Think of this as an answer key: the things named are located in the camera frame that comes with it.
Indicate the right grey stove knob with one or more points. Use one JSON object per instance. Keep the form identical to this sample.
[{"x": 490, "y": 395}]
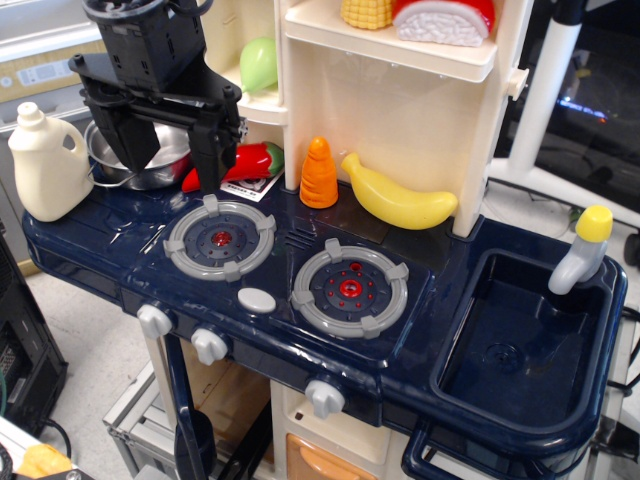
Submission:
[{"x": 324, "y": 398}]

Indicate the dark blue toy sink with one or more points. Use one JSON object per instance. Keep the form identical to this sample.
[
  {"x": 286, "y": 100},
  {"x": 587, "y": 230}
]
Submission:
[{"x": 524, "y": 370}]

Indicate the cream detergent bottle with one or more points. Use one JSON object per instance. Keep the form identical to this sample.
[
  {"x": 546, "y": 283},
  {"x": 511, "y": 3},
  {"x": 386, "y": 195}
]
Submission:
[{"x": 51, "y": 165}]

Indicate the silver metal pot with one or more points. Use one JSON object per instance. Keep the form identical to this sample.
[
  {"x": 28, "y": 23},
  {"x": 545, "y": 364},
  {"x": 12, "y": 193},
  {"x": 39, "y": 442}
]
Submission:
[{"x": 169, "y": 166}]

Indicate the red toy chili pepper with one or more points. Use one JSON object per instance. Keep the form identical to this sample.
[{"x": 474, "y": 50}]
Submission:
[{"x": 255, "y": 161}]

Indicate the middle grey stove knob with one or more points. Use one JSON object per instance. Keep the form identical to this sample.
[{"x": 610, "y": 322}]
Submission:
[{"x": 209, "y": 346}]

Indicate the orange toy carrot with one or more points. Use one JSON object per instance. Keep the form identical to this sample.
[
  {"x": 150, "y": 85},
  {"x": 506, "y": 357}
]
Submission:
[{"x": 319, "y": 186}]

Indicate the grey stove knob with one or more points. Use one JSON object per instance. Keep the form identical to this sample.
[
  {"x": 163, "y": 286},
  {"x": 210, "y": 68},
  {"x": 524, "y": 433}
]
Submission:
[
  {"x": 209, "y": 346},
  {"x": 153, "y": 321},
  {"x": 324, "y": 398}
]

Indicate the grey yellow toy faucet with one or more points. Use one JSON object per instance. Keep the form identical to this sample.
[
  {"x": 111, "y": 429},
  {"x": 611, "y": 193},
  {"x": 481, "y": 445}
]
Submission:
[{"x": 593, "y": 230}]

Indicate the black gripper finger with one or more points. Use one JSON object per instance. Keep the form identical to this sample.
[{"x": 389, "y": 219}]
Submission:
[
  {"x": 213, "y": 142},
  {"x": 133, "y": 140}
]

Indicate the left grey stove burner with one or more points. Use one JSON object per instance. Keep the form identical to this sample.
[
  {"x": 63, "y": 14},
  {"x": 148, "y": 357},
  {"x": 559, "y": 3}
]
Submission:
[{"x": 221, "y": 240}]

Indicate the black white sticker card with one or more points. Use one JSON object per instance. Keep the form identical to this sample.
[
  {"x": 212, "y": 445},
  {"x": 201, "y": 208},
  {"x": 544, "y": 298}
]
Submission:
[{"x": 253, "y": 190}]

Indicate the grey stove burner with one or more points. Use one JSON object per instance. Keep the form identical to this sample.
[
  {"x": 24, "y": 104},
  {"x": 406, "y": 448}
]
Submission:
[
  {"x": 221, "y": 240},
  {"x": 350, "y": 292}
]

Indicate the grey oval button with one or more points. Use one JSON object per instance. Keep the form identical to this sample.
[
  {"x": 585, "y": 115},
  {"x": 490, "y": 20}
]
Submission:
[{"x": 256, "y": 300}]

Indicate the red white toy meat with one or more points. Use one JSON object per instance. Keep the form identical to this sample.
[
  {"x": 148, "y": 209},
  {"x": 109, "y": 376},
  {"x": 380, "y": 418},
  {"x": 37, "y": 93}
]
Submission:
[{"x": 456, "y": 23}]

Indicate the yellow toy corn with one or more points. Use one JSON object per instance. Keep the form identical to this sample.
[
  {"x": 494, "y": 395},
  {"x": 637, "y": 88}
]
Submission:
[{"x": 367, "y": 14}]

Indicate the black computer case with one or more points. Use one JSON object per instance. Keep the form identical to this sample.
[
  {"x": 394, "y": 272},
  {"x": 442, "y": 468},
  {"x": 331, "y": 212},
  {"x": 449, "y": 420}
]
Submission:
[{"x": 32, "y": 365}]

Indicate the green toy pear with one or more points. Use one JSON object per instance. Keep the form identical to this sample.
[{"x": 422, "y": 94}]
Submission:
[{"x": 258, "y": 65}]

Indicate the yellow toy banana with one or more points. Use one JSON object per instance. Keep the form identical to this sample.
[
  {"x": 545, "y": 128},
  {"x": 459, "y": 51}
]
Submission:
[{"x": 394, "y": 204}]

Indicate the dark blue kitchen countertop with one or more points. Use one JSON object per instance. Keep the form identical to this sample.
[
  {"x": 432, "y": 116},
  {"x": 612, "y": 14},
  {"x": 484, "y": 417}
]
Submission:
[{"x": 111, "y": 244}]

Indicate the left grey stove knob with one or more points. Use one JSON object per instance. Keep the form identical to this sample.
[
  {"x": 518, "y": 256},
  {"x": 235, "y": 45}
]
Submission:
[{"x": 153, "y": 321}]

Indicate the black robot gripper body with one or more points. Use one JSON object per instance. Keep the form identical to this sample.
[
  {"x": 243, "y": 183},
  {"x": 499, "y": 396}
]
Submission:
[{"x": 155, "y": 50}]

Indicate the orange drawer front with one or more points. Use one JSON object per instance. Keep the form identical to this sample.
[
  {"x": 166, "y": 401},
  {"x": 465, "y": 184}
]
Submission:
[{"x": 305, "y": 460}]

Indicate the white metal stand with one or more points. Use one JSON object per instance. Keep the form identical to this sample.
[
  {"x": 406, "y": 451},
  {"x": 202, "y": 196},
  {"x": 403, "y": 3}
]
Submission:
[{"x": 518, "y": 169}]

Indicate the cream toy kitchen shelf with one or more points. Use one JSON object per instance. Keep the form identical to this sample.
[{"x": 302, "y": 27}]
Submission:
[{"x": 425, "y": 115}]

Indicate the right grey stove burner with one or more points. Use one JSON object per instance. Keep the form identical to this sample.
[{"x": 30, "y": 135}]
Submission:
[{"x": 350, "y": 292}]

